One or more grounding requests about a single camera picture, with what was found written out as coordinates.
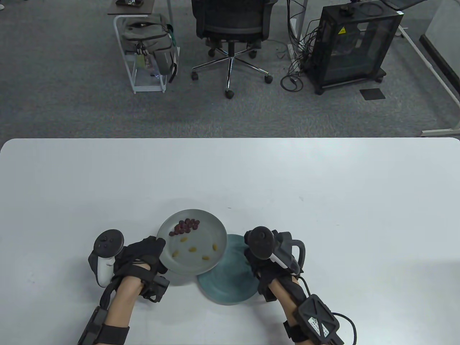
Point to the black and white controller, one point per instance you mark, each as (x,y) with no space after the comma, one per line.
(107,242)
(260,242)

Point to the black left forearm tracker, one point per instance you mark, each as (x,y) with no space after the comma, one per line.
(90,327)

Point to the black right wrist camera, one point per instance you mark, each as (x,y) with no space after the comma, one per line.
(266,293)

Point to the person's left forearm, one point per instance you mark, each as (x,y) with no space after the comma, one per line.
(124,302)

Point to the yellow raisins group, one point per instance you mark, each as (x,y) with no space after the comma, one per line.
(193,248)

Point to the black square floor mat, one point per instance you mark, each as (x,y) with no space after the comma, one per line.
(372,94)

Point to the small dark device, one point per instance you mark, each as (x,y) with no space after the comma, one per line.
(129,3)

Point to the person's right hand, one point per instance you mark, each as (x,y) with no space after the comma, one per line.
(266,269)

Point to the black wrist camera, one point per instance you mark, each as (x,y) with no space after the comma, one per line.
(158,289)
(266,293)

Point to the grey plate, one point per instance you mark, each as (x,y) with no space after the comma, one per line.
(201,233)

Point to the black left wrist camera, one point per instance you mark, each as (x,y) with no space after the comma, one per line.
(158,289)

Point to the person's left hand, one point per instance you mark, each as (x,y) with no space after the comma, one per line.
(140,251)

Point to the black and white right controller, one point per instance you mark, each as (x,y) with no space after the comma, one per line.
(260,242)

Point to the white frame side table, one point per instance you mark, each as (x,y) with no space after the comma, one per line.
(143,9)

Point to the black and white left controller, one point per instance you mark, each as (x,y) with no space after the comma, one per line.
(107,242)

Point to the black right forearm tracker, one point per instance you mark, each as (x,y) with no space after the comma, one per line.
(316,320)

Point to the teal plate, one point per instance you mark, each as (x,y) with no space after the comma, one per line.
(230,284)

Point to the grey-green backpack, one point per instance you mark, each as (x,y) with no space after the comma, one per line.
(147,36)

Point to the white desk leg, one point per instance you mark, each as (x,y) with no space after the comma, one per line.
(301,18)

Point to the black wheeled equipment cabinet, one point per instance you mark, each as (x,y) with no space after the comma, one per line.
(352,54)

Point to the white desk frame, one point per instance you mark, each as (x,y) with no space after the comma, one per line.
(442,131)

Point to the black office chair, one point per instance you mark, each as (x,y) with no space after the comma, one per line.
(231,18)

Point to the person's right forearm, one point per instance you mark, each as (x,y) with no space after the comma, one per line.
(284,298)

